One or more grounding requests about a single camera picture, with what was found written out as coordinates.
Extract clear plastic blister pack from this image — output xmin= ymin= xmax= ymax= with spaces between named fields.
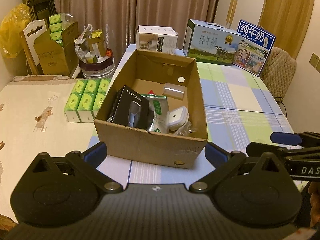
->
xmin=174 ymin=121 xmax=197 ymax=137

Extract white square lidded container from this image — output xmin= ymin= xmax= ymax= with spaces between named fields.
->
xmin=168 ymin=106 xmax=189 ymax=131

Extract black Flyco shaver box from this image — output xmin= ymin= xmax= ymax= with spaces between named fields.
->
xmin=107 ymin=85 xmax=153 ymax=129

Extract clear plastic cup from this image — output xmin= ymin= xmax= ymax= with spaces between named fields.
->
xmin=163 ymin=83 xmax=185 ymax=100

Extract silver foil pouch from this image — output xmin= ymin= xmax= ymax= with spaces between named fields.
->
xmin=142 ymin=94 xmax=169 ymax=134

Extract person's right hand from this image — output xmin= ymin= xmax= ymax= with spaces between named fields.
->
xmin=308 ymin=181 xmax=320 ymax=228

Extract green tissue box bundle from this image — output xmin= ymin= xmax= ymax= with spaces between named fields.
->
xmin=64 ymin=79 xmax=111 ymax=123

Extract cream printed mattress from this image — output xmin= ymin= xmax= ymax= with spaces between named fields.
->
xmin=1 ymin=76 xmax=94 ymax=220

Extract quilted beige chair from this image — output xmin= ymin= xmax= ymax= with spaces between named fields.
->
xmin=260 ymin=47 xmax=297 ymax=98

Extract round dark tin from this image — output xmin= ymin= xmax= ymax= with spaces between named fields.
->
xmin=79 ymin=48 xmax=116 ymax=79

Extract brown cardboard box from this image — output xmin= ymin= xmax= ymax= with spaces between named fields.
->
xmin=94 ymin=50 xmax=208 ymax=168

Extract blue cartoon milk carton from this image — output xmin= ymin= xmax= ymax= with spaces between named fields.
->
xmin=233 ymin=20 xmax=276 ymax=76

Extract open brown gift box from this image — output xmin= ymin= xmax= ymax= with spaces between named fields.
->
xmin=20 ymin=20 xmax=79 ymax=76

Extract green blue milk carton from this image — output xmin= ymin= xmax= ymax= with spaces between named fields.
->
xmin=183 ymin=19 xmax=242 ymax=66

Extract crumpled packaging pile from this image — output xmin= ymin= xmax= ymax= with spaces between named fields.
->
xmin=74 ymin=24 xmax=112 ymax=64

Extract yellow door curtain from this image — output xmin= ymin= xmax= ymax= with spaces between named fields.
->
xmin=259 ymin=0 xmax=315 ymax=59

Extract white product box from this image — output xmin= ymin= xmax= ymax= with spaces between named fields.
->
xmin=136 ymin=25 xmax=178 ymax=54

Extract green tissue pack stack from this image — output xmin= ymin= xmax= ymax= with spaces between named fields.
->
xmin=48 ymin=13 xmax=74 ymax=47

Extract brown window curtain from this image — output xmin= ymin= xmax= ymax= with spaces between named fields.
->
xmin=55 ymin=0 xmax=218 ymax=63

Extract yellow plastic bag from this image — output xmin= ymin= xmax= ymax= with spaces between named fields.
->
xmin=0 ymin=3 xmax=31 ymax=59

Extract black power cable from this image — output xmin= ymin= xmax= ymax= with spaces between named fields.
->
xmin=273 ymin=96 xmax=288 ymax=117

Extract double wall socket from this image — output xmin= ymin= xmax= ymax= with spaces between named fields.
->
xmin=309 ymin=53 xmax=320 ymax=73

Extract wooden wall strips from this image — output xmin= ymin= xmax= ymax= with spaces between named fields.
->
xmin=226 ymin=0 xmax=238 ymax=28

